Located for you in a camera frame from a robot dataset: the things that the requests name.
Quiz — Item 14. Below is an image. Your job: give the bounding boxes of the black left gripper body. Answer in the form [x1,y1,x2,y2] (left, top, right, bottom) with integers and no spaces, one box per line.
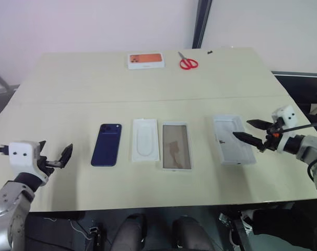
[37,155,64,175]

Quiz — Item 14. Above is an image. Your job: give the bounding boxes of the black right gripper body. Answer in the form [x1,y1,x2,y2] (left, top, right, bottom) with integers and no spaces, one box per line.
[260,116,285,153]

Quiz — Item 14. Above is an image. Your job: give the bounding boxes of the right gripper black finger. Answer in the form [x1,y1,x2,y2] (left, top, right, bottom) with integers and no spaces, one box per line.
[246,119,274,131]
[232,131,267,152]

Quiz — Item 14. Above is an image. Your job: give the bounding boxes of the white phone box bottom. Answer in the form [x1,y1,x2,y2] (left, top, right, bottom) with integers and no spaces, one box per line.
[212,113,257,166]

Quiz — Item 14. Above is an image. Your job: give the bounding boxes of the orange printed phone box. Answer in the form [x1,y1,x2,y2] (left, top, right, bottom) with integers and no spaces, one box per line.
[127,52,166,71]

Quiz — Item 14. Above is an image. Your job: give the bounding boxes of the dark blue smartphone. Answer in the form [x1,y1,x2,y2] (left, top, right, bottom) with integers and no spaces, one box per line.
[90,123,123,167]

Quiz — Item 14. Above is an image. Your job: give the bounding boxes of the black side table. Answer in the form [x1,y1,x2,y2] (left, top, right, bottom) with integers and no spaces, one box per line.
[271,70,317,138]

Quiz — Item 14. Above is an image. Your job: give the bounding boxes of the white moulded insert tray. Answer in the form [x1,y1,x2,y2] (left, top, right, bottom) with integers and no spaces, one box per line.
[132,118,159,164]

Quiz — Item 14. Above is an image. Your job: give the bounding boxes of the black bulky block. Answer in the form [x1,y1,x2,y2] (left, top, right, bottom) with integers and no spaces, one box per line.
[251,206,317,239]

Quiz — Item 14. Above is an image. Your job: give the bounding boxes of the dark rounded shape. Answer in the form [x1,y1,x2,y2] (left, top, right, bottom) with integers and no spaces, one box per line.
[172,215,217,251]
[115,212,149,251]

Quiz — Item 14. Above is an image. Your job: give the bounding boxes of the dark vertical pillar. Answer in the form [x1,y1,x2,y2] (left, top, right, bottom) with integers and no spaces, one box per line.
[191,0,213,49]

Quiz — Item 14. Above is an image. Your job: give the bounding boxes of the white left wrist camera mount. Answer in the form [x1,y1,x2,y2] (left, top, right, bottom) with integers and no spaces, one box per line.
[8,141,50,187]

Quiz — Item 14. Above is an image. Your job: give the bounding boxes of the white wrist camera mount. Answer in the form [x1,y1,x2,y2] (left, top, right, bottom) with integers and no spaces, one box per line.
[8,141,50,187]
[271,105,297,154]

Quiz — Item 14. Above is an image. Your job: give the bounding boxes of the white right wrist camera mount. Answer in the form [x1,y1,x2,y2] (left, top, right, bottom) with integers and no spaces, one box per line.
[271,105,297,154]

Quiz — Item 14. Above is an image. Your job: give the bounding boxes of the red handled scissors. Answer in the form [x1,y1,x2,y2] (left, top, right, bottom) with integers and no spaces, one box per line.
[177,51,199,71]

